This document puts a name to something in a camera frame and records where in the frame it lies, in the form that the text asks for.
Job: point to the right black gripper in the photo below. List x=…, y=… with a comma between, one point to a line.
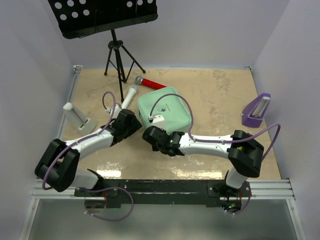
x=162, y=130

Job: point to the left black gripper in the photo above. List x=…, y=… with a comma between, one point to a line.
x=135, y=125

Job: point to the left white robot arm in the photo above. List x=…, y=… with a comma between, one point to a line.
x=58, y=166

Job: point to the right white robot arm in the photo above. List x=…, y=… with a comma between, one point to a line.
x=241, y=149

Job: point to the white toy microphone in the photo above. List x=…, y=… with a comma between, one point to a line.
x=131, y=93

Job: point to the white plastic stand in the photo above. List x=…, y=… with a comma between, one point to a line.
x=80, y=122

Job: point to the red toy microphone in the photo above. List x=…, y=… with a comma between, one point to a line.
x=148, y=83

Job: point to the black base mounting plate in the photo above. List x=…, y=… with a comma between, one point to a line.
x=206, y=192

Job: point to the purple plastic stand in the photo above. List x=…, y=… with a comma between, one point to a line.
x=253, y=113

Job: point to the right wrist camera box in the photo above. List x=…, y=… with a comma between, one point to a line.
x=157, y=120

